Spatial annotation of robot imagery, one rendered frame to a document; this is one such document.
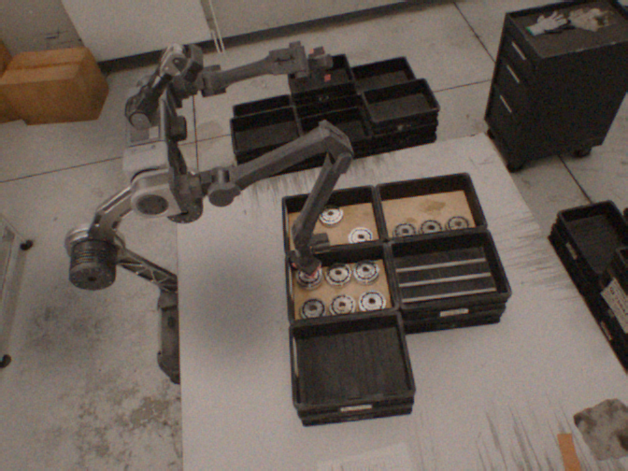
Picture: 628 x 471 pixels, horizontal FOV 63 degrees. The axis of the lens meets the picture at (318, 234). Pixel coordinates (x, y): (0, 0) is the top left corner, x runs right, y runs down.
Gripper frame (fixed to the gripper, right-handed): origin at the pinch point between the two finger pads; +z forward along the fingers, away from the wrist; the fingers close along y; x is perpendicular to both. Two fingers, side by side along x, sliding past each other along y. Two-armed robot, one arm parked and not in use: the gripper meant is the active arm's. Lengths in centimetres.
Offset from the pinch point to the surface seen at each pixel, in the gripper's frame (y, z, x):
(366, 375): -41.0, 6.3, 15.5
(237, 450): -20, 19, 62
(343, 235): 4.3, 5.9, -25.5
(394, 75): 86, 50, -173
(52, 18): 340, 34, -62
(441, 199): -17, 6, -66
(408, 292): -32.9, 6.2, -20.3
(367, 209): 4.6, 5.9, -42.3
